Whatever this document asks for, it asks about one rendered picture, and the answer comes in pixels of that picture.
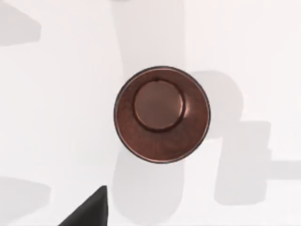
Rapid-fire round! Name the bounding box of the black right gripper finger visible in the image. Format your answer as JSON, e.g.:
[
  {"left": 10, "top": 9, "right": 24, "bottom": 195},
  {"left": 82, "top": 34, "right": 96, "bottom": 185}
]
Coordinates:
[{"left": 57, "top": 185, "right": 110, "bottom": 226}]

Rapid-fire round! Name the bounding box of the brown copper cup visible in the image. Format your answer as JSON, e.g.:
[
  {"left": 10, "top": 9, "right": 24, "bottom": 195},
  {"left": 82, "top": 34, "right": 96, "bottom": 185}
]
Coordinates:
[{"left": 113, "top": 65, "right": 211, "bottom": 164}]

